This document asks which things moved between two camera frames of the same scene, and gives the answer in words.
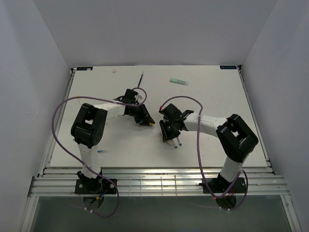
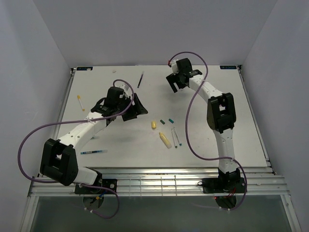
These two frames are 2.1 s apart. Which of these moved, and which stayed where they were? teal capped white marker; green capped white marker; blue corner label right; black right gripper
Moved: black right gripper
Stayed: teal capped white marker; blue corner label right; green capped white marker
